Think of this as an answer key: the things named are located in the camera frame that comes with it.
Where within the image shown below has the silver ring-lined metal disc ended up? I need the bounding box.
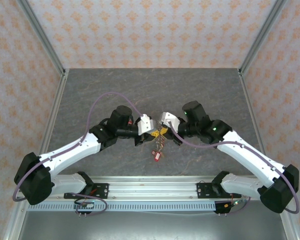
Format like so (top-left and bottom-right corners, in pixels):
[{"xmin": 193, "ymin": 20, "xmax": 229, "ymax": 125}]
[{"xmin": 153, "ymin": 124, "xmax": 167, "ymax": 151}]

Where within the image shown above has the small circuit board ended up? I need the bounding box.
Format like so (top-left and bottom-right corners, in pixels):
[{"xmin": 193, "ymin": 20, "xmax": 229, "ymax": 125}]
[{"xmin": 73, "ymin": 201, "xmax": 96, "ymax": 210}]

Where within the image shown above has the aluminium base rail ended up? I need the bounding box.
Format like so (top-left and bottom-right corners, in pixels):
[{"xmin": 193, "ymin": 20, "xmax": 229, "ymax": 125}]
[{"xmin": 51, "ymin": 175, "xmax": 263, "ymax": 201}]

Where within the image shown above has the slotted grey cable duct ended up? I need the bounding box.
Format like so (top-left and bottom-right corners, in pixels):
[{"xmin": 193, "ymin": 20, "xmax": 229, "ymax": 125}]
[{"xmin": 27, "ymin": 201, "xmax": 217, "ymax": 213}]

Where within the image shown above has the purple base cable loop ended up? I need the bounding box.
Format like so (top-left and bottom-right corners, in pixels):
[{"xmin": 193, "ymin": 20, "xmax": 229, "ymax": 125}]
[{"xmin": 74, "ymin": 193, "xmax": 109, "ymax": 216}]

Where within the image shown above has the aluminium table side rail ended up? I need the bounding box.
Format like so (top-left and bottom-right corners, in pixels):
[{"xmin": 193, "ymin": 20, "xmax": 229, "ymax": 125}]
[
  {"xmin": 238, "ymin": 68, "xmax": 267, "ymax": 157},
  {"xmin": 2, "ymin": 69, "xmax": 70, "ymax": 240}
]

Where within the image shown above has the aluminium frame corner post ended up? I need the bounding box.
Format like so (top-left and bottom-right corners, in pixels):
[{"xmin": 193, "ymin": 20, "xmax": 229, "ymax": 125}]
[
  {"xmin": 239, "ymin": 0, "xmax": 289, "ymax": 76},
  {"xmin": 16, "ymin": 0, "xmax": 67, "ymax": 76}
]

